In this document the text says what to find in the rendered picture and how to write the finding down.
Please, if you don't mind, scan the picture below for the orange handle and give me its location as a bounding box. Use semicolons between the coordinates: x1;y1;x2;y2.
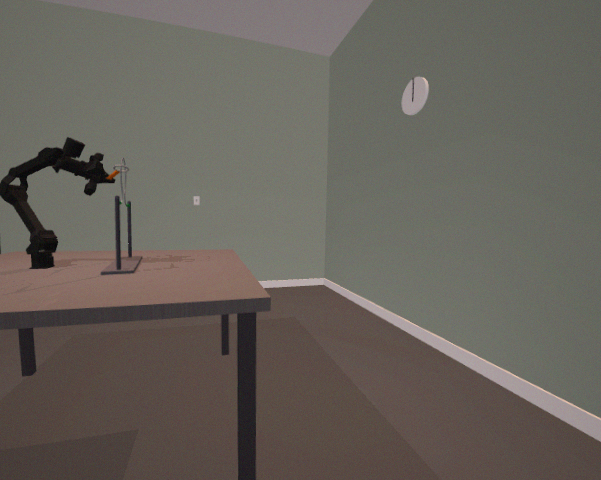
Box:
107;165;129;179

